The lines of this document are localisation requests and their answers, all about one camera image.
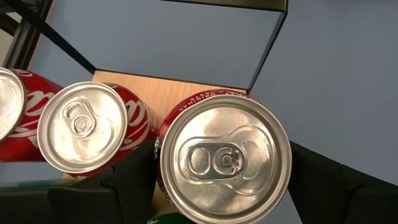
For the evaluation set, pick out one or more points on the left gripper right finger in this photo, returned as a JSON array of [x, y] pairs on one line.
[[335, 199]]

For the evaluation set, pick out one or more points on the blue table mat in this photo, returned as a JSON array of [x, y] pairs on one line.
[[186, 40]]

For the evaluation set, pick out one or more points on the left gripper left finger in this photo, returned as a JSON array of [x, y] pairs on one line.
[[130, 196]]

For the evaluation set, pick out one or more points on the red Coca-Cola can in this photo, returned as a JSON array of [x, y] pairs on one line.
[[225, 161], [37, 102], [82, 126]]

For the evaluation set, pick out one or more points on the green Sprite can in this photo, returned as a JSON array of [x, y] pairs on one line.
[[169, 219]]

